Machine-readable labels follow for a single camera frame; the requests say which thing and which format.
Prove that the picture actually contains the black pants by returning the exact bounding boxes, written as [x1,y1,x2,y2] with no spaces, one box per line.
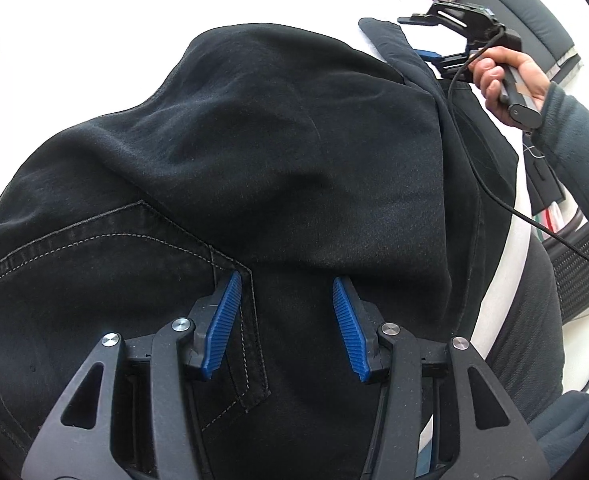
[0,17,520,480]

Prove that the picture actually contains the black mesh office chair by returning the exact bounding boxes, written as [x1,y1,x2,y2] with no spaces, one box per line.
[544,217,589,322]

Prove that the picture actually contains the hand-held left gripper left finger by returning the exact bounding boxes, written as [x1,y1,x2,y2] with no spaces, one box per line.
[21,271,245,480]

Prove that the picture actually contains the black cable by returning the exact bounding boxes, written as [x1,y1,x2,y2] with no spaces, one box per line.
[447,27,589,273]

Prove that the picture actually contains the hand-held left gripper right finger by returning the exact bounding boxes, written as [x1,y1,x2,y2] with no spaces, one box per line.
[331,276,547,480]

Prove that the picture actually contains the person's right hand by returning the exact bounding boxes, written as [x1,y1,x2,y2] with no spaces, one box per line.
[471,46,555,121]

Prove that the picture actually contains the person's right forearm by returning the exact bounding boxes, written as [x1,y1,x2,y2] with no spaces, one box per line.
[531,81,589,243]

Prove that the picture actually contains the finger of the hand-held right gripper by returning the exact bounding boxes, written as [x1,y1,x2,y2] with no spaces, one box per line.
[397,1,492,31]
[413,48,475,70]

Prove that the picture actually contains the white bed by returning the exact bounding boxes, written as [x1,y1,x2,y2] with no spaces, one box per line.
[0,0,537,461]

